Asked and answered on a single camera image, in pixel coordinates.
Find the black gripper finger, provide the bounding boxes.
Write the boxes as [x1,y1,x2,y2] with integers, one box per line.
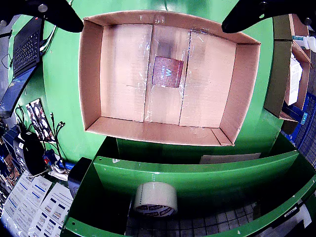
[0,0,84,33]
[221,0,316,34]

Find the small open cardboard box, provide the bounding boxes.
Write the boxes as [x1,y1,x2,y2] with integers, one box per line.
[273,13,316,54]

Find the cardboard box with raised flap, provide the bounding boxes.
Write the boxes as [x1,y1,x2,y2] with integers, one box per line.
[263,39,314,122]

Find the large shallow cardboard tray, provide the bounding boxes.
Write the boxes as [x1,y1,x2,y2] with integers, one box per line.
[78,9,262,147]

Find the dark blue box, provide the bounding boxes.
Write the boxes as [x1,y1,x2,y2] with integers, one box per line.
[1,127,25,161]

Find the black laptop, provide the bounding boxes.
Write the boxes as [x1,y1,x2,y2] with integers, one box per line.
[0,16,44,119]

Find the long white carton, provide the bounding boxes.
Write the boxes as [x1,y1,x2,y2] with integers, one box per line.
[283,54,303,107]

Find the black patterned card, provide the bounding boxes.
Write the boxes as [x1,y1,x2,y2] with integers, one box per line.
[25,98,56,143]

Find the blue plastic crate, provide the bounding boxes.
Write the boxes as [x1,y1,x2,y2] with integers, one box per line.
[281,91,316,161]

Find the small blue red object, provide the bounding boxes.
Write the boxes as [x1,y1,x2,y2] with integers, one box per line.
[43,149,65,168]

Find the black pouch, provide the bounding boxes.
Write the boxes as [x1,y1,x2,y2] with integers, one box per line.
[23,139,46,176]

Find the white cloth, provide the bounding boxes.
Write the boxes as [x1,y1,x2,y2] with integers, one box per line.
[47,161,70,181]

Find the dark grey device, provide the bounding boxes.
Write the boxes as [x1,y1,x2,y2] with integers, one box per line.
[68,157,94,198]

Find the green metal machine housing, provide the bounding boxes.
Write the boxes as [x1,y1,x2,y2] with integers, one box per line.
[60,128,316,237]

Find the printed label sheet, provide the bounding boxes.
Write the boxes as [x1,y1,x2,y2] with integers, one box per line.
[2,174,53,233]
[29,182,75,237]

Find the white paper label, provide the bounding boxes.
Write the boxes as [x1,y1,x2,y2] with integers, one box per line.
[278,202,313,228]

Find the roll of clear packing tape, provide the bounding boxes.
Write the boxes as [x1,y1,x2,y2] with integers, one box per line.
[133,182,178,218]

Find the thin black probe cable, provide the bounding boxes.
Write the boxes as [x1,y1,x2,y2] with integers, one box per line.
[50,112,65,162]
[54,121,66,149]

